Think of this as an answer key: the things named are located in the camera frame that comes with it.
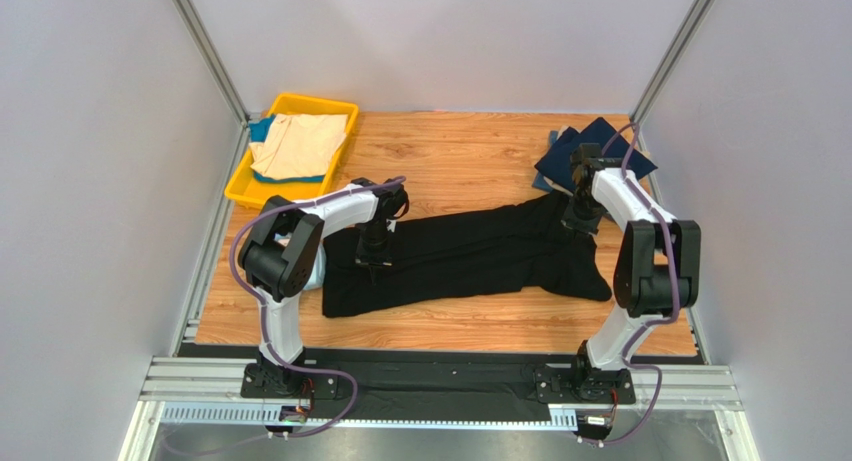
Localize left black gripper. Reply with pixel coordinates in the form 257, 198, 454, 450
356, 220, 395, 283

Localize black t shirt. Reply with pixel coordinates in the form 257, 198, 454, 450
322, 192, 612, 318

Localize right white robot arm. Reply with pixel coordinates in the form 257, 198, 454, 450
562, 143, 701, 371

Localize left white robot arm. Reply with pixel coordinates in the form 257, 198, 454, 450
229, 176, 409, 374

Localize folded navy t shirt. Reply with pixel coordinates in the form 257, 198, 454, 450
534, 117, 658, 194

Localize light blue headphones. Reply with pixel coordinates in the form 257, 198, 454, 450
274, 227, 325, 297

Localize cream t shirt in tray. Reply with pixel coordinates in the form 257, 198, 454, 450
250, 114, 347, 179

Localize teal t shirt in tray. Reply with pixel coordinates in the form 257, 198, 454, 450
248, 115, 325, 184

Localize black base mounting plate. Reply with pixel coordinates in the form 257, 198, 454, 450
240, 348, 636, 422

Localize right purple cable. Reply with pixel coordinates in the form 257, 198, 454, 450
575, 121, 683, 447

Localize aluminium frame rail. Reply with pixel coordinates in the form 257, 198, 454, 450
170, 0, 250, 357

